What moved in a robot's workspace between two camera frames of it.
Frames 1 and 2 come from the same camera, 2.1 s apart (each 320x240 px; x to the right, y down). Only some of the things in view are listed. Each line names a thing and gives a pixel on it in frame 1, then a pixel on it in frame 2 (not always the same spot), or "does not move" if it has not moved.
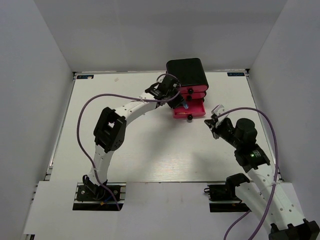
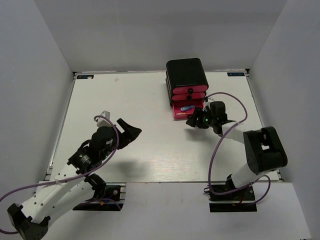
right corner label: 235,74 does not move
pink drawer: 193,95 does not move
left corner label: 85,76 does not move
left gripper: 177,103 to 130,134
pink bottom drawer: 196,108 does not move
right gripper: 211,123 to 198,112
